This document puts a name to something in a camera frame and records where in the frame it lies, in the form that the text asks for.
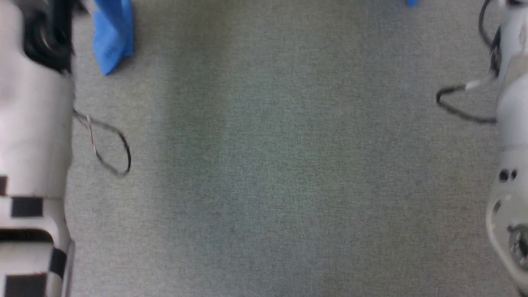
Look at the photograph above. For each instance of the grey fabric sofa cushion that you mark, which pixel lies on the grey fabric sofa cushion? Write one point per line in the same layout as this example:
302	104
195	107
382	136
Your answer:
264	165

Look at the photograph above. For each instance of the blue and white garment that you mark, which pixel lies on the blue and white garment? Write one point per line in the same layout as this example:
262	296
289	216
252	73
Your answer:
111	37

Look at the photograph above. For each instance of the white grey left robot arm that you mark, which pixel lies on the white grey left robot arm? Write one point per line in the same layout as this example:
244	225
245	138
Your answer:
33	123

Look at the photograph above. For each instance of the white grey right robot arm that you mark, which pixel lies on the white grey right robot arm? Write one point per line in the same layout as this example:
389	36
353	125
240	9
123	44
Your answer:
513	123

